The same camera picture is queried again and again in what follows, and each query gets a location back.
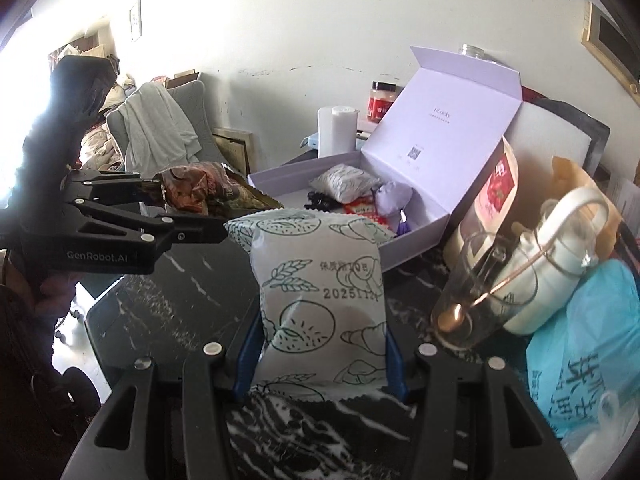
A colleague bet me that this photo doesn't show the clear glass tumbler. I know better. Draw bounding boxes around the clear glass tumbler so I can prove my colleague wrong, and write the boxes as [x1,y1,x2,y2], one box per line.
[431,232,538,351]

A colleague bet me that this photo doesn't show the patterned bedding pile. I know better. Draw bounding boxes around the patterned bedding pile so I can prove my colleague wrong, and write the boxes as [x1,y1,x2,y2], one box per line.
[80,125,128,171]

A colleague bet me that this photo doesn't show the brown foil snack packet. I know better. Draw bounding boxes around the brown foil snack packet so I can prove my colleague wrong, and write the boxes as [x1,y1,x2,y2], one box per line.
[152,161,286,217]

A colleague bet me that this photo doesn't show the leaning wooden picture frame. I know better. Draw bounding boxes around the leaning wooden picture frame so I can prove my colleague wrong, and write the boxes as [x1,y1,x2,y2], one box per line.
[212,127,256,176]

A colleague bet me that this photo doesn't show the blue plastic bag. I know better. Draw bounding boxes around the blue plastic bag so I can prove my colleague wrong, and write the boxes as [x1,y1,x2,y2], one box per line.
[525,260,640,441]

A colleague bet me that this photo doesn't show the lavender drawstring pouch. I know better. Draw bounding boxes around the lavender drawstring pouch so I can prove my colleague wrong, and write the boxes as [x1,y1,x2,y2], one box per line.
[372,181,415,237]

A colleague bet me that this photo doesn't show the white cloth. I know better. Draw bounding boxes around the white cloth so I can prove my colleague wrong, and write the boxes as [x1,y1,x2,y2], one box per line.
[120,82,202,176]

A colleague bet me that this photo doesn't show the lavender gift box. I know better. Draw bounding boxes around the lavender gift box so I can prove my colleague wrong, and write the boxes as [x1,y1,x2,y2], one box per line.
[247,46,523,273]

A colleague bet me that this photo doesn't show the black bead bracelet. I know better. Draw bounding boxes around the black bead bracelet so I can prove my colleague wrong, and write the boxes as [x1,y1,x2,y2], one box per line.
[304,191,346,211]

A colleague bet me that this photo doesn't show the grey chair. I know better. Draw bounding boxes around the grey chair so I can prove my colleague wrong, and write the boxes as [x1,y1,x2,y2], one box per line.
[107,80,251,176]

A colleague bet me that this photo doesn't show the gold long-handled spoon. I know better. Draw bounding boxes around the gold long-handled spoon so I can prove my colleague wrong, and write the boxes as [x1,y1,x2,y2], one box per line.
[437,240,556,332]

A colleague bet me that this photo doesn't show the white plastic bottle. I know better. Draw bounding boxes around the white plastic bottle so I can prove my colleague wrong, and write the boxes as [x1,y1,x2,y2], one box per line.
[317,105,360,159]

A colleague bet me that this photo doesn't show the white ceramic teapot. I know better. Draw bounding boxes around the white ceramic teapot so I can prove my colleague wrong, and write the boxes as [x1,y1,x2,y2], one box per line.
[502,186,623,336]

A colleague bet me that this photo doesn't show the red snack packet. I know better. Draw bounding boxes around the red snack packet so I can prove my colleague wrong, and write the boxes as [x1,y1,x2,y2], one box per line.
[342,195,396,226]

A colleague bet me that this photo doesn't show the white paper sheets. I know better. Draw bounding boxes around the white paper sheets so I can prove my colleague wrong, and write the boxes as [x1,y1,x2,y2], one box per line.
[607,165,640,216]

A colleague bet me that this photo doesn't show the person's left hand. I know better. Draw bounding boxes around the person's left hand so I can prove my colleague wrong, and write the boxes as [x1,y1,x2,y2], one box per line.
[30,269,78,317]

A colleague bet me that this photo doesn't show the cream snack bag red label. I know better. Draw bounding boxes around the cream snack bag red label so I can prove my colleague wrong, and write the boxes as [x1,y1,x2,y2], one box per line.
[442,136,518,261]

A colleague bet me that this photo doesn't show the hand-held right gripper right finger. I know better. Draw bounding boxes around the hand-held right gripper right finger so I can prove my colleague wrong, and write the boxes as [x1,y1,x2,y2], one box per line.
[382,330,563,480]

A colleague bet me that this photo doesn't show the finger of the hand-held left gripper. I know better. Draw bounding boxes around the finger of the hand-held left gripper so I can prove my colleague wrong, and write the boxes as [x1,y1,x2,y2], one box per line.
[71,199,232,247]
[66,170,167,206]

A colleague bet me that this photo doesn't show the red-lid spice jar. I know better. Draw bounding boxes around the red-lid spice jar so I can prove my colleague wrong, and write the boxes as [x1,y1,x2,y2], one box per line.
[367,81,401,123]

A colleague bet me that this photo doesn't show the white printed snack packet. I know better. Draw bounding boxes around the white printed snack packet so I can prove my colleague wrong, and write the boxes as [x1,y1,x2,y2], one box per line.
[224,211,393,403]
[309,163,383,206]

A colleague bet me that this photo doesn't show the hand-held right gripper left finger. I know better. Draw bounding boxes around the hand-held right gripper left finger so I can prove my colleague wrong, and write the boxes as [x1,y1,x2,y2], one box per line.
[75,317,266,480]

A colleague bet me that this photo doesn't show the brown paper bag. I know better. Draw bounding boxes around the brown paper bag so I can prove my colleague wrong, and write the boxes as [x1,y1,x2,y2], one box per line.
[550,155,623,221]

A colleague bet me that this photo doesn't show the white plastic bag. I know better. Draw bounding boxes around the white plastic bag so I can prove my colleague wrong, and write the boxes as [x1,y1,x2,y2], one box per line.
[560,390,640,480]

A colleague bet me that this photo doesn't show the large wooden wall frame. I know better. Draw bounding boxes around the large wooden wall frame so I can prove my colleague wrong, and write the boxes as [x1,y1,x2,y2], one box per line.
[581,1,640,93]

